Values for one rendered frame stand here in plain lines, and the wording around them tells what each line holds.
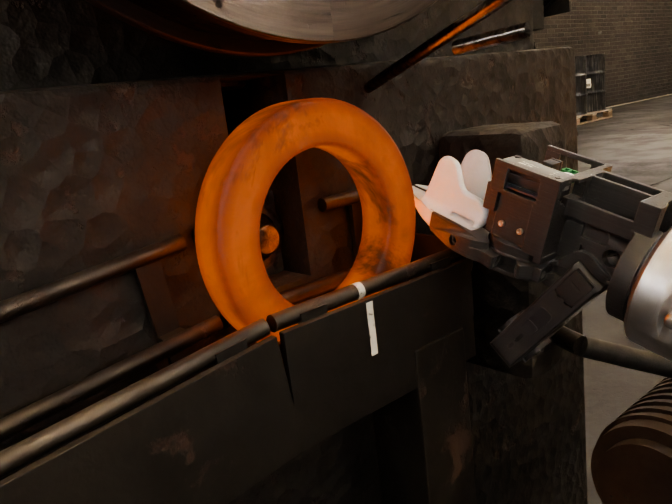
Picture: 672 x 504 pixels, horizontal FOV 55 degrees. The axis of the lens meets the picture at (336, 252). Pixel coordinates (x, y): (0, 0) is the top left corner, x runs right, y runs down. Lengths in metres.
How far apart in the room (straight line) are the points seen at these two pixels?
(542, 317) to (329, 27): 0.25
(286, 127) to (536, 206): 0.18
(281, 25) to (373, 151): 0.13
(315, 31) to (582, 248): 0.23
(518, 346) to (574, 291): 0.07
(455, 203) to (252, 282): 0.18
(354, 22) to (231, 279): 0.19
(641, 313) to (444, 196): 0.18
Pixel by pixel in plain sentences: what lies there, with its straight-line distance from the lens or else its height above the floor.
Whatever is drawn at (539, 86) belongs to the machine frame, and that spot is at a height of 0.83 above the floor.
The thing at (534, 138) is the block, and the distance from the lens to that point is 0.60.
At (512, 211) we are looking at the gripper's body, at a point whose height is 0.75.
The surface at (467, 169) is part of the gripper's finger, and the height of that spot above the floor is 0.77.
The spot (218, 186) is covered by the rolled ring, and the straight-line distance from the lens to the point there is 0.42.
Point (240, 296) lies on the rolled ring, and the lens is 0.42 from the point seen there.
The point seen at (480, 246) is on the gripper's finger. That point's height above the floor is 0.73.
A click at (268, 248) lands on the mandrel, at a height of 0.73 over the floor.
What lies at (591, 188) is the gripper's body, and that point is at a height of 0.76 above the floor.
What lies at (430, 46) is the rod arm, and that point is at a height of 0.87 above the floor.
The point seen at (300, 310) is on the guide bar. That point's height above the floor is 0.71.
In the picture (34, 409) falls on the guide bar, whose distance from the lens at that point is 0.43.
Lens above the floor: 0.85
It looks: 13 degrees down
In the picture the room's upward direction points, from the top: 7 degrees counter-clockwise
